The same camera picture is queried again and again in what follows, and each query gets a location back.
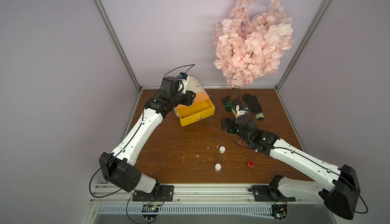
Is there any cream round drawer cabinet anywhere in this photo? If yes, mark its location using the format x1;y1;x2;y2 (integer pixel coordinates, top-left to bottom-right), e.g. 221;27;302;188
173;75;211;115

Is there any orange top drawer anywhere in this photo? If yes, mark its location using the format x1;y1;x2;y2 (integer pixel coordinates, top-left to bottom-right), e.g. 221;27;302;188
182;91;209;106

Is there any yellow drawer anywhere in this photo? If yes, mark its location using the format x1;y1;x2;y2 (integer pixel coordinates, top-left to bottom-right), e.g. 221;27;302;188
175;99;215;126

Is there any white paint can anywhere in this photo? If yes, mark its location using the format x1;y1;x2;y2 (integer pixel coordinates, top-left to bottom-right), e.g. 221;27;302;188
219;146;226;154
214;163;222;172

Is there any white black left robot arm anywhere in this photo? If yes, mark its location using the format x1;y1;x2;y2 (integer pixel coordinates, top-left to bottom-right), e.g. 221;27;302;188
99;73;196;198

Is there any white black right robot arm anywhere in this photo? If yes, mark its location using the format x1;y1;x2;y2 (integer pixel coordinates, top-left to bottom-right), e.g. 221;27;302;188
221;115;361;220

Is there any red paint can lower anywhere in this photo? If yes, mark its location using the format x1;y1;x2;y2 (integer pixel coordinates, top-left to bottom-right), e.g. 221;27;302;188
247;160;255;168

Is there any black work glove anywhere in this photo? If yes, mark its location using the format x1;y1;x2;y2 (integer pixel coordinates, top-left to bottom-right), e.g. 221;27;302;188
243;94;265;120

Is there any pink cherry blossom tree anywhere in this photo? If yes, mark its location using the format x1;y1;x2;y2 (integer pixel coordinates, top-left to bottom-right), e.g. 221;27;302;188
213;0;295;88

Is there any right control board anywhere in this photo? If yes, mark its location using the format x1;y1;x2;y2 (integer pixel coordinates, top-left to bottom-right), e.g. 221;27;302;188
271;204;288;222

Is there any control board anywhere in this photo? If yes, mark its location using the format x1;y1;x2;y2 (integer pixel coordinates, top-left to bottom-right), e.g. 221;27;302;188
271;204;288;222
141;204;160;223

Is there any left control board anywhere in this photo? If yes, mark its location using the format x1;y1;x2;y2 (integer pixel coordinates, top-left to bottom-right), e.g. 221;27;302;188
141;204;160;223

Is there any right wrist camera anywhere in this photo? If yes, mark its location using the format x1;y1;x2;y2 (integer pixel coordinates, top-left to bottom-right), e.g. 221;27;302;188
235;104;249;118

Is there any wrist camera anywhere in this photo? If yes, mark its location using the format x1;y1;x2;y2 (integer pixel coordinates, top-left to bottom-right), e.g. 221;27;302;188
235;104;249;118
178;73;188;81

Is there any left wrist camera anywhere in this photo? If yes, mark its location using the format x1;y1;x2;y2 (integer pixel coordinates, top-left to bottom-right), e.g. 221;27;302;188
178;73;188;81

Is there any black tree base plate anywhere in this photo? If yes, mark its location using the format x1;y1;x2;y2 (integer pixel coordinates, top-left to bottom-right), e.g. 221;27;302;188
220;97;244;112

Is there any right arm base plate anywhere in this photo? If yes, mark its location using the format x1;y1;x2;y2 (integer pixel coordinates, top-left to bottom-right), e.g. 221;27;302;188
247;185;296;202

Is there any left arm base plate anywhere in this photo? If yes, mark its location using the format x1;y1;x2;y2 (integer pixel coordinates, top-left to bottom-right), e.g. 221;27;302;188
132;185;174;203

